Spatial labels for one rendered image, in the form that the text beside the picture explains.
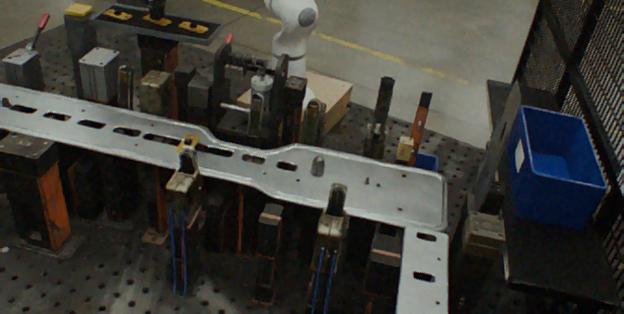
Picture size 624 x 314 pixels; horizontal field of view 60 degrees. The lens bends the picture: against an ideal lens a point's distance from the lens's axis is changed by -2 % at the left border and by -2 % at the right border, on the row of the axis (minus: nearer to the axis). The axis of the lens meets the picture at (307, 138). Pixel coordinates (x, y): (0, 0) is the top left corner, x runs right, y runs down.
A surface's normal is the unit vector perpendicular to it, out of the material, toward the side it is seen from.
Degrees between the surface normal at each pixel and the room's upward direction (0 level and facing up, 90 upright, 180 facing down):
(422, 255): 0
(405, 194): 0
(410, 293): 0
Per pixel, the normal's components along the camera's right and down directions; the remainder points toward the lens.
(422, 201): 0.10, -0.82
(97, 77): -0.21, 0.55
